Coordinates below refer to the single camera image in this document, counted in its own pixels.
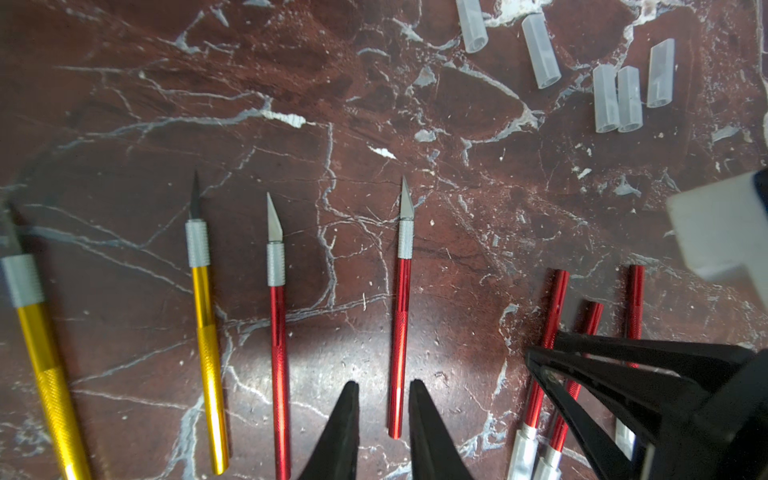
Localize gold carving knife capped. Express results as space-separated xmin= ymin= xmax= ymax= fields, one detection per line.
xmin=185 ymin=172 xmax=229 ymax=475

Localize translucent white knife cap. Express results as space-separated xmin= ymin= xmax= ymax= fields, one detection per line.
xmin=456 ymin=0 xmax=489 ymax=54

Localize red carving knife capped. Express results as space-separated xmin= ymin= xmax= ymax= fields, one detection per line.
xmin=266 ymin=194 xmax=291 ymax=479

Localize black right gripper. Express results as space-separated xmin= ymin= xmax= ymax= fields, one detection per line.
xmin=525 ymin=332 xmax=767 ymax=479

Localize gold carving knife reversed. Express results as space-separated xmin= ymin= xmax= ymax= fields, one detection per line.
xmin=0 ymin=203 xmax=93 ymax=480

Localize red carving knife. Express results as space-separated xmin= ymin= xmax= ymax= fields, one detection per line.
xmin=505 ymin=269 xmax=571 ymax=480
xmin=387 ymin=178 xmax=415 ymax=439
xmin=614 ymin=264 xmax=646 ymax=460
xmin=531 ymin=301 xmax=605 ymax=480

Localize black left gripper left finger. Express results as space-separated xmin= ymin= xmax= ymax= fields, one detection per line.
xmin=299 ymin=381 xmax=360 ymax=480

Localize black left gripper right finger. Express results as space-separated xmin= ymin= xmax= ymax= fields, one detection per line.
xmin=408 ymin=379 xmax=473 ymax=480

